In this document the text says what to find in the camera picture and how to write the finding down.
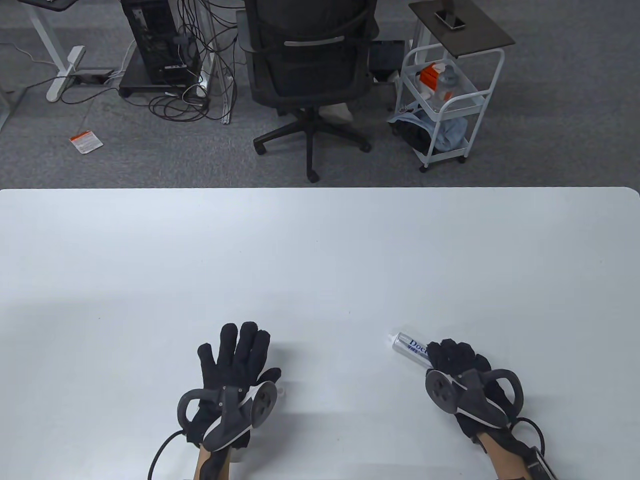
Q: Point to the person's left hand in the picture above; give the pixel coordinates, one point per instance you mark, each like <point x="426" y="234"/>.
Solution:
<point x="235" y="362"/>

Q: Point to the person's right hand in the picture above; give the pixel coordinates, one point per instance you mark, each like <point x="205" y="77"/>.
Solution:
<point x="457" y="357"/>

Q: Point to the silver toothpaste tube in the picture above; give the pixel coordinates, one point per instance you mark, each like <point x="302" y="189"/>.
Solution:
<point x="407" y="346"/>

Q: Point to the white tube cap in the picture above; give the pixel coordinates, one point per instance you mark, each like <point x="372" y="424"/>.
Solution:
<point x="282" y="391"/>

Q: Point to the person's left forearm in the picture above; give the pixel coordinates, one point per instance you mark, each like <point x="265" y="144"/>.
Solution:
<point x="202" y="465"/>

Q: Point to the person's right forearm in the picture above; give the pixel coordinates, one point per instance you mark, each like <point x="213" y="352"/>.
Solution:
<point x="505" y="460"/>

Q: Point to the grey right hand tracker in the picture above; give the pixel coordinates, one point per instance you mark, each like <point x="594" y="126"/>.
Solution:
<point x="475" y="397"/>

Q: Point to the grey hand tracker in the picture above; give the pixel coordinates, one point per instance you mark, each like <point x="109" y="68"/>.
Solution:
<point x="475" y="397"/>
<point x="235" y="415"/>

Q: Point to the grey left hand tracker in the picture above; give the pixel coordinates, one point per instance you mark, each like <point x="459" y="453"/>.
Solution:
<point x="235" y="415"/>

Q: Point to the blue cloth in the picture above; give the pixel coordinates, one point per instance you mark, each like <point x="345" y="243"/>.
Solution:
<point x="450" y="130"/>

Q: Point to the white rolling cart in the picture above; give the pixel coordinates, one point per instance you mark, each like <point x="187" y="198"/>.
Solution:
<point x="450" y="105"/>

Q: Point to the orange white paper packet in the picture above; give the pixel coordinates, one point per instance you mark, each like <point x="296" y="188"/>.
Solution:
<point x="86" y="142"/>

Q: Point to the clear plastic bottle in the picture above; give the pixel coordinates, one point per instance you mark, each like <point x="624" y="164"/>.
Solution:
<point x="446" y="87"/>

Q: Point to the orange white box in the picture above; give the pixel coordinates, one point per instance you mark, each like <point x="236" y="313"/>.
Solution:
<point x="430" y="77"/>

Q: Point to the black computer stand platform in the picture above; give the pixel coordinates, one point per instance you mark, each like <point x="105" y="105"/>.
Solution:
<point x="135" y="82"/>

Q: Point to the black floor box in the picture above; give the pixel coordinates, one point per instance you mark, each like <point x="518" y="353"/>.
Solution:
<point x="386" y="55"/>

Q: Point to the black office chair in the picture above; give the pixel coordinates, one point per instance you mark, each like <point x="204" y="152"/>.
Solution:
<point x="310" y="55"/>

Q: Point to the black power strip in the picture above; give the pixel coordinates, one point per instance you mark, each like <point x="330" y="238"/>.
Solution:
<point x="92" y="77"/>

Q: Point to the dark cart top board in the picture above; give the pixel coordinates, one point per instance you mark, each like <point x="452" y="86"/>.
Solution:
<point x="475" y="35"/>

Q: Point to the black computer tower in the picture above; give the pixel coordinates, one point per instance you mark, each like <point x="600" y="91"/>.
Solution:
<point x="157" y="40"/>

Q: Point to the black smartphone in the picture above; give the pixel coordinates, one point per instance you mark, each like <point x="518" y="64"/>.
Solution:
<point x="450" y="20"/>

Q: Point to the dark desk top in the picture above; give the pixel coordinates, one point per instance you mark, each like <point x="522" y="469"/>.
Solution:
<point x="50" y="4"/>

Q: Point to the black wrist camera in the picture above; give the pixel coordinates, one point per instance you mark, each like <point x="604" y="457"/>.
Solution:
<point x="542" y="465"/>

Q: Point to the white metal desk post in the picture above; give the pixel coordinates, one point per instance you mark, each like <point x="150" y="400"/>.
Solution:
<point x="220" y="75"/>

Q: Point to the white desk frame leg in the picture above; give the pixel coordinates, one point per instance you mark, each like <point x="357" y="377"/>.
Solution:
<point x="60" y="60"/>

